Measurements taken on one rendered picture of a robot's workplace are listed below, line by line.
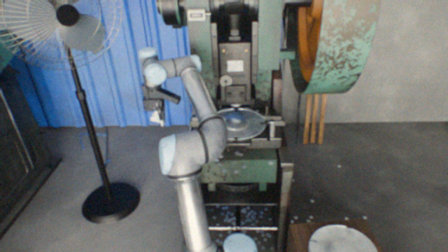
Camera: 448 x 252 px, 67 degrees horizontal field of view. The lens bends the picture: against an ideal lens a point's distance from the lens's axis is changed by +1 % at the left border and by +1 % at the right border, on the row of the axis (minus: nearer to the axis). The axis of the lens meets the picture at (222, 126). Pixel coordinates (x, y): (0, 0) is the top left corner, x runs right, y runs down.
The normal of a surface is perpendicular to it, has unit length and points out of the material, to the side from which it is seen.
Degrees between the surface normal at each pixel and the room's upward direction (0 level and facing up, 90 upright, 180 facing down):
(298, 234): 0
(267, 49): 90
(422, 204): 0
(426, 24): 90
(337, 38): 97
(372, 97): 90
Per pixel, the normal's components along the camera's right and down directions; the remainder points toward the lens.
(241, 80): -0.04, 0.53
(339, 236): -0.04, -0.85
